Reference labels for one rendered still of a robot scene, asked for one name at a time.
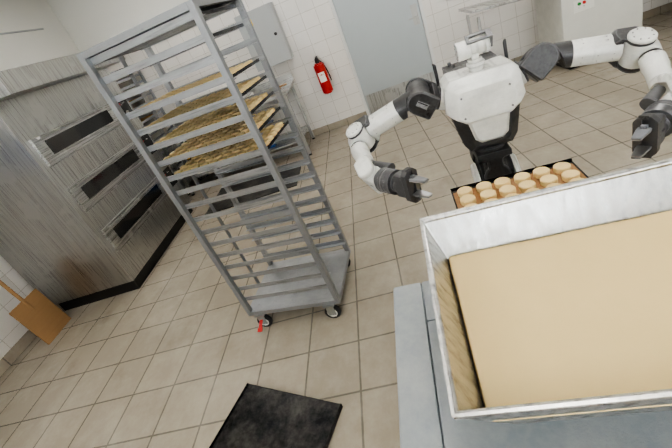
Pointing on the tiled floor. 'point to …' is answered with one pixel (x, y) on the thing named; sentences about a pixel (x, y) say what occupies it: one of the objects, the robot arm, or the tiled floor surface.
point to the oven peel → (38, 314)
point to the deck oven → (77, 186)
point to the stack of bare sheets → (277, 421)
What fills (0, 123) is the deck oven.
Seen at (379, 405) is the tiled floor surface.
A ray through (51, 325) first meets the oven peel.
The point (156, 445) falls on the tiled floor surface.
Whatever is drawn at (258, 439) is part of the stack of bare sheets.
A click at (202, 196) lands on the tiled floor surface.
